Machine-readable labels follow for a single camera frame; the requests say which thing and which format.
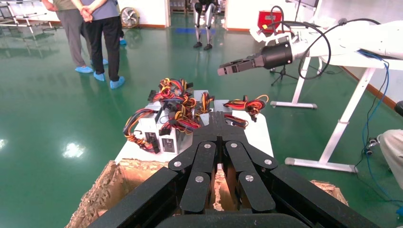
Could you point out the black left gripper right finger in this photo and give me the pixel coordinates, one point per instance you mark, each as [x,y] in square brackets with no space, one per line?
[248,179]

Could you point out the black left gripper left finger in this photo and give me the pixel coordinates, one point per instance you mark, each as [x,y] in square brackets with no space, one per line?
[198,176]

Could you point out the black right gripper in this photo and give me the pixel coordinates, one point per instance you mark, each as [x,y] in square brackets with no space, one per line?
[277,56]

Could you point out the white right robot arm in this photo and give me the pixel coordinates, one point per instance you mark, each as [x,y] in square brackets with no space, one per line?
[362,41]

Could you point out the black tripod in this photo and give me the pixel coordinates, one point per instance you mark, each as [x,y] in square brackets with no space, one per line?
[282,73]

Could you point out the red cabinet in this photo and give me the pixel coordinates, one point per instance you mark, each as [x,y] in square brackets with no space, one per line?
[266,19]

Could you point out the humanoid robot legs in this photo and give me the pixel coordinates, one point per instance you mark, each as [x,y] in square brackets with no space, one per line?
[197,22]

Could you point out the brown cardboard divider box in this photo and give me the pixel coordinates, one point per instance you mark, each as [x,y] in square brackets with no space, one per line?
[107,188]

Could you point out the white desk with white legs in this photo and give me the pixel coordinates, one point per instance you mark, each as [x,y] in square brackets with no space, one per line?
[343,122]

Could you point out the person in yellow-green top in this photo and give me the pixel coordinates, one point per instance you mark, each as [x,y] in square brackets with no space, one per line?
[122,41]

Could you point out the round floor fan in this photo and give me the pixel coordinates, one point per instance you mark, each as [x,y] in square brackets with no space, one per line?
[129,17]

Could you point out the grey chair caster base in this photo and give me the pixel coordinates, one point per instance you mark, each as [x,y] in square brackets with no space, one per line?
[371,145]

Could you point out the person in black trousers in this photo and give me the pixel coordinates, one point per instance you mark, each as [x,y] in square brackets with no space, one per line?
[104,41]

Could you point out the seated person in beige trousers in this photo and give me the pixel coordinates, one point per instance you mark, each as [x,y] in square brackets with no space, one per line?
[393,151]

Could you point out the person in grey trousers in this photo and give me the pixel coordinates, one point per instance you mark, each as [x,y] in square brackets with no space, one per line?
[74,31]

